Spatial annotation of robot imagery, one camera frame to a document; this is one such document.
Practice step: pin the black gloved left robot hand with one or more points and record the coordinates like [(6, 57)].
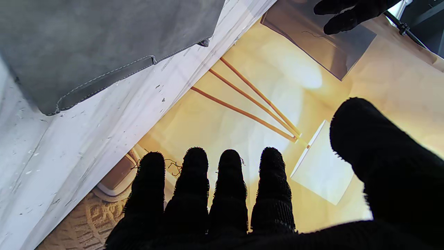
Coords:
[(350, 14)]

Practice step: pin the floor lamp with tripod legs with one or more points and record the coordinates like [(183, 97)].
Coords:
[(263, 111)]

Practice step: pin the grey felt zip pouch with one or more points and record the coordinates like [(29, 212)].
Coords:
[(97, 48)]

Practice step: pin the dark flat screen panel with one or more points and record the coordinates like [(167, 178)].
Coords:
[(322, 41)]

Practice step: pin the black studio tripod stand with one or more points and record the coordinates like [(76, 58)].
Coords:
[(409, 29)]

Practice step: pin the cream knitted cushion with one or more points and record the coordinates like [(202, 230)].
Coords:
[(86, 222)]

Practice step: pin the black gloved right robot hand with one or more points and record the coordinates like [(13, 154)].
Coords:
[(277, 236)]

